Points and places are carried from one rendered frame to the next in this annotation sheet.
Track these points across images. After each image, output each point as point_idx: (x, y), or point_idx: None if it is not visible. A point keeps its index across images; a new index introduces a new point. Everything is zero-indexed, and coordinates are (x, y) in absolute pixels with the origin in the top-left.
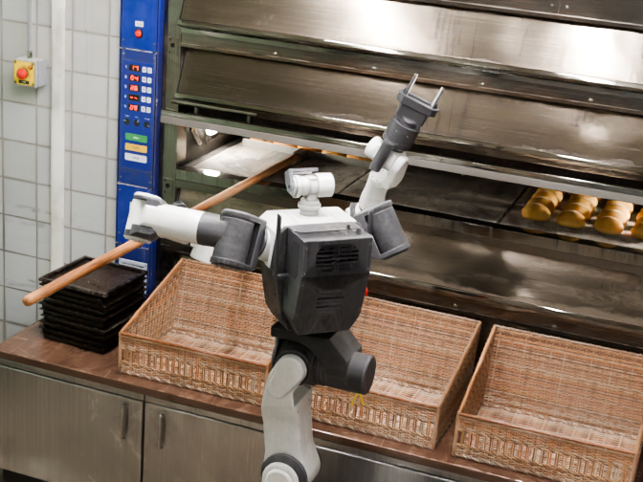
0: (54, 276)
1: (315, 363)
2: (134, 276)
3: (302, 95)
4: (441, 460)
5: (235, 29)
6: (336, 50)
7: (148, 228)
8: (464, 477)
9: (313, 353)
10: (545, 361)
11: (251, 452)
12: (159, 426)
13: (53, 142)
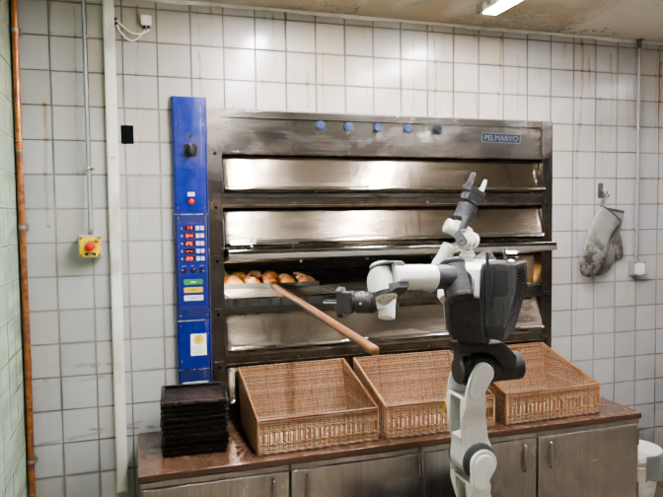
0: (165, 401)
1: (494, 365)
2: (222, 386)
3: (317, 227)
4: (506, 429)
5: (270, 187)
6: (337, 193)
7: (405, 282)
8: (521, 435)
9: (489, 358)
10: None
11: (380, 477)
12: (308, 485)
13: (113, 301)
